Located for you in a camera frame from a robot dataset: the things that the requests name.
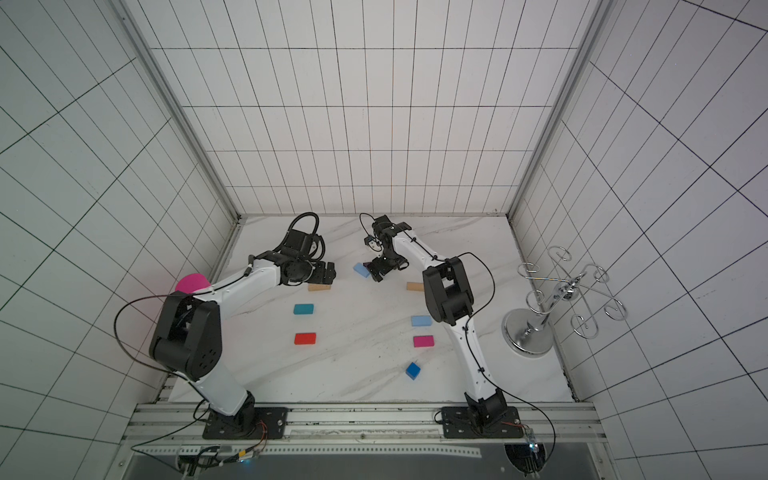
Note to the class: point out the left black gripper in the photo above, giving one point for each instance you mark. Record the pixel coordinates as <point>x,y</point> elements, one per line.
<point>319,276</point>

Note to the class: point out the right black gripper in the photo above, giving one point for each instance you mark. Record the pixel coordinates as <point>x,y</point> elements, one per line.
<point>382,267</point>

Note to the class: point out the teal block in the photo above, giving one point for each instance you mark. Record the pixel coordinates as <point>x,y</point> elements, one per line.
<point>303,309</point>

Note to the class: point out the light blue block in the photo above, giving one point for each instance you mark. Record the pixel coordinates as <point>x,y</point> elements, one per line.
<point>362,270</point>
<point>421,321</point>

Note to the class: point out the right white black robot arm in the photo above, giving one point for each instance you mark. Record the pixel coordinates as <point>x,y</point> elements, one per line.
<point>450,302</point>

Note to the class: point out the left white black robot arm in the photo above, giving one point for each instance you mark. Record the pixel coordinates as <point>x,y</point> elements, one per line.
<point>188,337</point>

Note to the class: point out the red block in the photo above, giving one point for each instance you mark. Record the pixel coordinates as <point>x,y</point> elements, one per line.
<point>305,338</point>

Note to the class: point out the magenta plastic goblet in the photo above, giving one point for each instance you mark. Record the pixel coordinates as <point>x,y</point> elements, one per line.
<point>192,283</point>

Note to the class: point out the magenta block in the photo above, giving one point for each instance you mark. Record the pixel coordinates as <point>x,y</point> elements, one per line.
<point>423,341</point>

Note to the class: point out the dark blue cube block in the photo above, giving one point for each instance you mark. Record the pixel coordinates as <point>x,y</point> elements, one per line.
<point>413,371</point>

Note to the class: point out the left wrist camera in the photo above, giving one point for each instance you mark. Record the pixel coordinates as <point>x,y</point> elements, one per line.
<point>301,243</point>

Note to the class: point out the aluminium mounting rail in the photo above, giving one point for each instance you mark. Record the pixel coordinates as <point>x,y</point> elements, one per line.
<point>372,423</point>

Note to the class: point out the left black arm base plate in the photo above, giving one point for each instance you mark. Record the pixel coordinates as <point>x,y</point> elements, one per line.
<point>251,423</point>

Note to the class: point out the chrome wire cup rack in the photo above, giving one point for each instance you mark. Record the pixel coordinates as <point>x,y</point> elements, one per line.
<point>528,330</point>

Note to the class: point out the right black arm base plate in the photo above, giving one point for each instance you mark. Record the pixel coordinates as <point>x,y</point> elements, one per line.
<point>458,423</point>

